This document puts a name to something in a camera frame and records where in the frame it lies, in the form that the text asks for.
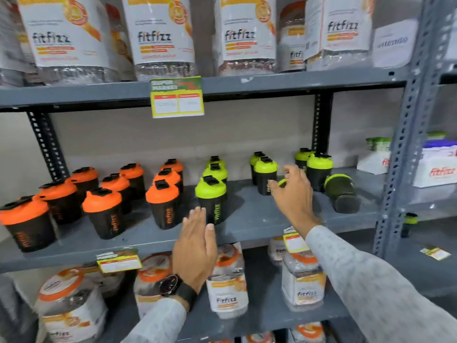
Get person's right forearm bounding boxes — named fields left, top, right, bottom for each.
left=305, top=225, right=457, bottom=343

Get person's left hand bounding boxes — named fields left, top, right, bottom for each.
left=172, top=207, right=218, bottom=293

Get large white cardboard box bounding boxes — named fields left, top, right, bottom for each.
left=413, top=146, right=457, bottom=188

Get row of large labelled jars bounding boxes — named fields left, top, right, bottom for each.
left=0, top=0, right=377, bottom=88

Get black wrist watch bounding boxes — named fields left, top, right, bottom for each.
left=158, top=274, right=198, bottom=312

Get group of orange-lid shaker bottles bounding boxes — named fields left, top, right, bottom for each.
left=0, top=159, right=185, bottom=253

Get green and yellow price tag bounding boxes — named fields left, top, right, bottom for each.
left=150, top=76, right=205, bottom=119
left=420, top=246, right=451, bottom=261
left=96, top=248, right=143, bottom=274
left=283, top=227, right=310, bottom=253

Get purple-lid containers in box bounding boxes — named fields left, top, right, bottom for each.
left=423, top=131, right=457, bottom=150

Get white paper sign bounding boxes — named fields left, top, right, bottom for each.
left=372, top=18, right=419, bottom=68

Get grey metal shelf rack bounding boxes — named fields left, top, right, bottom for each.
left=0, top=0, right=457, bottom=343

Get green-lid containers in box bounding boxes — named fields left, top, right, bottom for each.
left=366, top=137, right=392, bottom=152

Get person's left forearm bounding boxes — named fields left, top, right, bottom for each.
left=121, top=298, right=188, bottom=343

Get group of green-lid shaker bottles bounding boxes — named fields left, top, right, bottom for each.
left=195, top=148, right=361, bottom=225

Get small white cardboard box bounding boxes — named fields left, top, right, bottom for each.
left=356, top=150, right=392, bottom=175

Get person's right hand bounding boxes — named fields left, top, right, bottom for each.
left=269, top=164, right=322, bottom=237

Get single black green-lid bottle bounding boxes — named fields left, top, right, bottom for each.
left=401, top=212, right=418, bottom=238

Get adjacent grey shelf rack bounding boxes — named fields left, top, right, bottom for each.
left=353, top=61, right=457, bottom=308

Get group of orange-lid plastic jars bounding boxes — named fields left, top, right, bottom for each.
left=34, top=236, right=327, bottom=343

